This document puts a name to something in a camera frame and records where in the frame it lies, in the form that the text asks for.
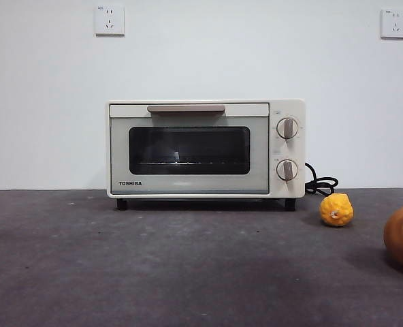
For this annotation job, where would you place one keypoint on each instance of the yellow bumpy squash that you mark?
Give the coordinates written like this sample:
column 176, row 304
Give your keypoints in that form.
column 337, row 209

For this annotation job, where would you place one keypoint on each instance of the beige oven knob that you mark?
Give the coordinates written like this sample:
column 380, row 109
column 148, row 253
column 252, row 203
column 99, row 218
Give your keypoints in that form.
column 287, row 170
column 287, row 128

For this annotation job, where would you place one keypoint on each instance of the white wall socket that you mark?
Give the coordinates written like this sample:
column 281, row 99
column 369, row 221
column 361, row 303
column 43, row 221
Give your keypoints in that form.
column 110, row 20
column 394, row 24

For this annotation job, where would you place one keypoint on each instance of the cream Toshiba toaster oven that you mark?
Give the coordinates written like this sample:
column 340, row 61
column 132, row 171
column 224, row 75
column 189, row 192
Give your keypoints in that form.
column 194, row 185

